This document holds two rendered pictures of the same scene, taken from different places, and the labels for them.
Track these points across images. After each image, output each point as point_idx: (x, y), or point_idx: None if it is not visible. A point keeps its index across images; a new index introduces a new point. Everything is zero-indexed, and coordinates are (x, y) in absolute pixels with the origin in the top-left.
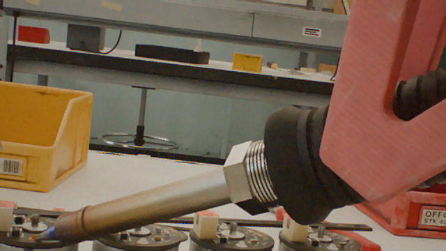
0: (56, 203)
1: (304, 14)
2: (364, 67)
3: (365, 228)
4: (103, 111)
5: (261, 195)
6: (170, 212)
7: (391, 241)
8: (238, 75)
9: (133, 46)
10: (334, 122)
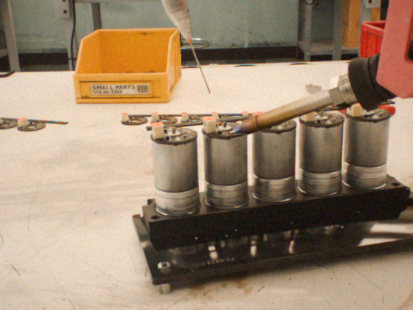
0: (177, 108)
1: None
2: (394, 42)
3: (391, 102)
4: (144, 22)
5: (348, 100)
6: (302, 113)
7: (401, 102)
8: None
9: None
10: (382, 66)
